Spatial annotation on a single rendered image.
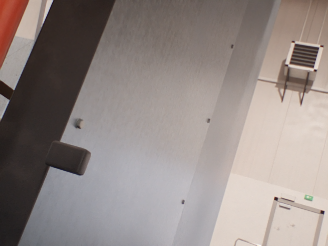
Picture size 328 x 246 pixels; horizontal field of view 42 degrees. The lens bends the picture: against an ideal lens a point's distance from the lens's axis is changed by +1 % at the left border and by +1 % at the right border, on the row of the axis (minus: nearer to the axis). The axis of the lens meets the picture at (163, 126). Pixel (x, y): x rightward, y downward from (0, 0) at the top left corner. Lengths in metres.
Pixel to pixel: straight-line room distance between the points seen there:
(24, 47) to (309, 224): 8.17
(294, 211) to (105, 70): 9.70
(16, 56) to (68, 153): 2.72
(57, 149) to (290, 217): 9.77
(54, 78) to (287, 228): 9.71
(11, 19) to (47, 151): 0.20
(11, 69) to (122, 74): 2.54
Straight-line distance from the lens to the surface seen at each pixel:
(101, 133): 0.71
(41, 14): 2.00
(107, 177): 0.78
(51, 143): 0.59
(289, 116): 10.84
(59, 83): 0.64
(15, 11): 0.51
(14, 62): 3.26
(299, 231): 10.24
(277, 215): 10.26
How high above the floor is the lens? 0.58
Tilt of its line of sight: 13 degrees up
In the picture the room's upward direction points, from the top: 19 degrees clockwise
